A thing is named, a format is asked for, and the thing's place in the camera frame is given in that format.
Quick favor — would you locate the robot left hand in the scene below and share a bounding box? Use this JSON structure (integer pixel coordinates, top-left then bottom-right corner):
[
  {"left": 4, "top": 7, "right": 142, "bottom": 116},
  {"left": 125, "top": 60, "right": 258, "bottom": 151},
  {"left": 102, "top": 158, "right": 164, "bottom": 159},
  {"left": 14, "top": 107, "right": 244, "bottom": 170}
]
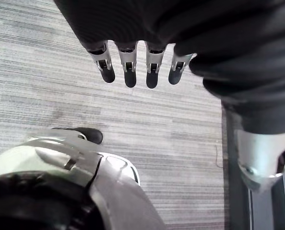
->
[{"left": 53, "top": 0, "right": 285, "bottom": 192}]

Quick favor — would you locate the dark grey shelf unit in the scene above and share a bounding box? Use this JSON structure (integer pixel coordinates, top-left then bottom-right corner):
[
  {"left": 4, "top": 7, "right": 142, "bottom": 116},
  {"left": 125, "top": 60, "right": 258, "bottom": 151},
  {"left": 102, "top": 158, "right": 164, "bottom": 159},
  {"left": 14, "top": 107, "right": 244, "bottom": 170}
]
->
[{"left": 221, "top": 100, "right": 285, "bottom": 230}]

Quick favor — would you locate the robot dark left foot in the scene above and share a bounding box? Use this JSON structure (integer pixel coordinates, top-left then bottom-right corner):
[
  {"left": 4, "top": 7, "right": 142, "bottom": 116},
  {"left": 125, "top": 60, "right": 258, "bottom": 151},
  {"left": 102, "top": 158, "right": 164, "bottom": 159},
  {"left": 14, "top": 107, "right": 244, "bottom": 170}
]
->
[{"left": 50, "top": 126, "right": 104, "bottom": 145}]

